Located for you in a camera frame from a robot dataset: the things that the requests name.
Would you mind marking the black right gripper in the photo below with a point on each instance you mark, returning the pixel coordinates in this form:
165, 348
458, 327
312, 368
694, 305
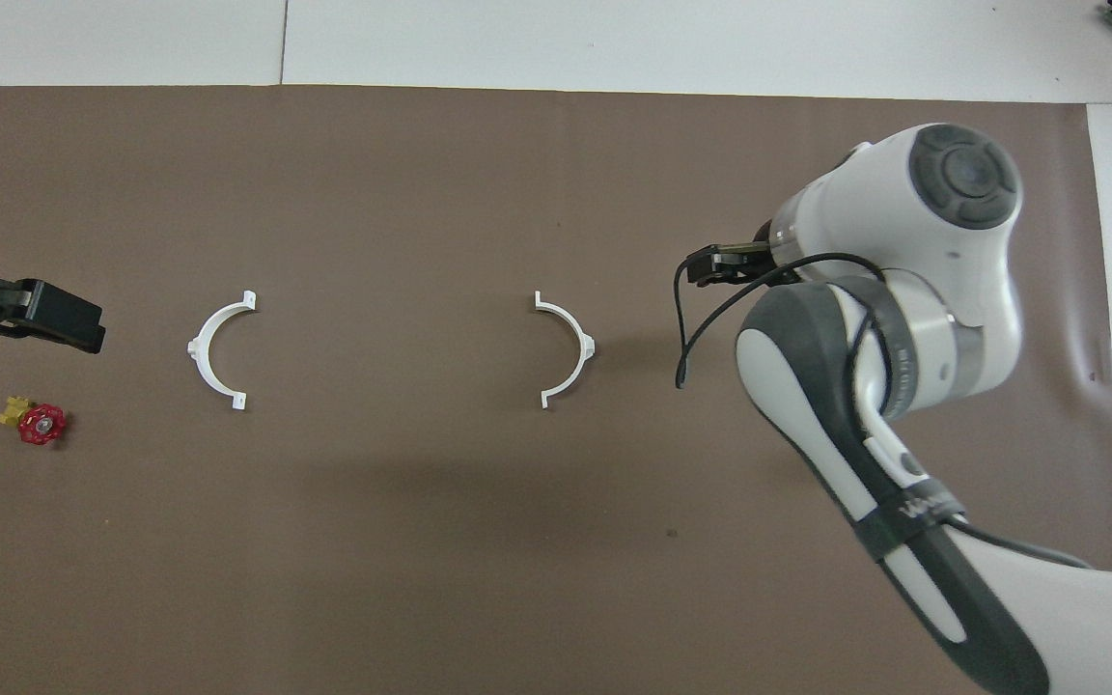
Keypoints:
754, 265

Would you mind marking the red handwheel brass valve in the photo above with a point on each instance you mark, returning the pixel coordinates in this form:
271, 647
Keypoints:
41, 425

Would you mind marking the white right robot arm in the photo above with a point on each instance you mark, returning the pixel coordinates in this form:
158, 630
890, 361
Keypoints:
903, 212

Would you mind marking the brown paper table mat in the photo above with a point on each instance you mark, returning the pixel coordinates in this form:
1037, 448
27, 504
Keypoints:
421, 193

